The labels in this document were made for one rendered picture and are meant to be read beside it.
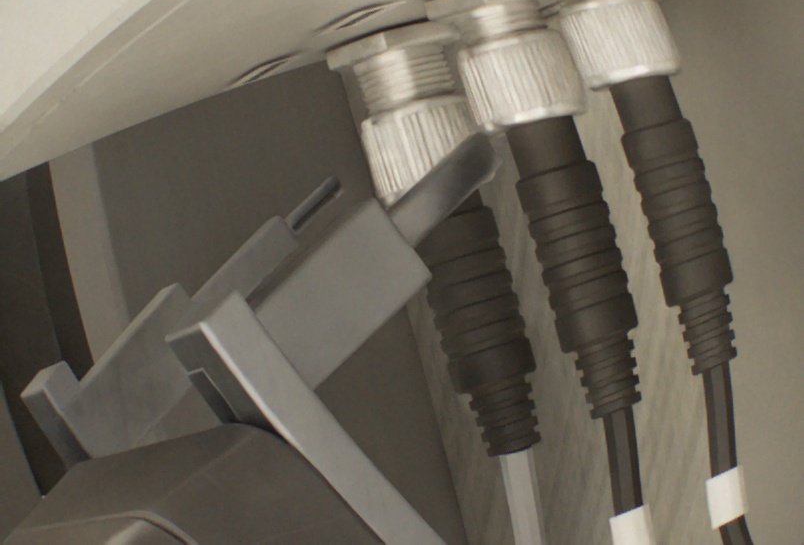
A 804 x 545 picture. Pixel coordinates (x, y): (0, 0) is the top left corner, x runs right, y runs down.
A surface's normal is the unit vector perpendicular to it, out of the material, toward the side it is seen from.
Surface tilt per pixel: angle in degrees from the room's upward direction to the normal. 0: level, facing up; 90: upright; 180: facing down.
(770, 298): 90
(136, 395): 44
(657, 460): 90
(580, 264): 50
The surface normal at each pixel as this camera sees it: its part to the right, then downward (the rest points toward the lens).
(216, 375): -0.61, 0.58
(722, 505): -0.24, -0.01
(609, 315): 0.27, -0.13
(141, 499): -0.59, -0.79
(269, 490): 0.40, -0.36
